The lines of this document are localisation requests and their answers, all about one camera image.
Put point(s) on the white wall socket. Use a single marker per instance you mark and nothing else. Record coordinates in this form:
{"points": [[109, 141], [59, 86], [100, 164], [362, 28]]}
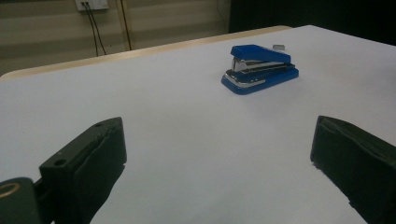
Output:
{"points": [[96, 3]]}

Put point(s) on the small grey staple strip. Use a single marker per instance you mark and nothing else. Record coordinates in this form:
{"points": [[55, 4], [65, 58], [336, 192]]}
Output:
{"points": [[278, 47]]}

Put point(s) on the blue stapler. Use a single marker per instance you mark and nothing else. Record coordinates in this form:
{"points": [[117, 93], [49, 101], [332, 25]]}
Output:
{"points": [[258, 53]]}

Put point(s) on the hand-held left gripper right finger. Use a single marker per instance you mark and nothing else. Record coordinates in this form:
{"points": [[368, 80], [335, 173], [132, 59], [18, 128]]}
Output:
{"points": [[351, 161]]}

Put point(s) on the white table cover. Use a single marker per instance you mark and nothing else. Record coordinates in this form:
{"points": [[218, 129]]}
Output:
{"points": [[186, 140]]}

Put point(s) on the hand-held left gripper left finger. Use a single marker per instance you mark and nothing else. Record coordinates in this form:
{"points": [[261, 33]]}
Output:
{"points": [[81, 165]]}

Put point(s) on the wooden table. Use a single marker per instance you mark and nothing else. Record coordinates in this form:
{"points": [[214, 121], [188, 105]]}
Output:
{"points": [[124, 56]]}

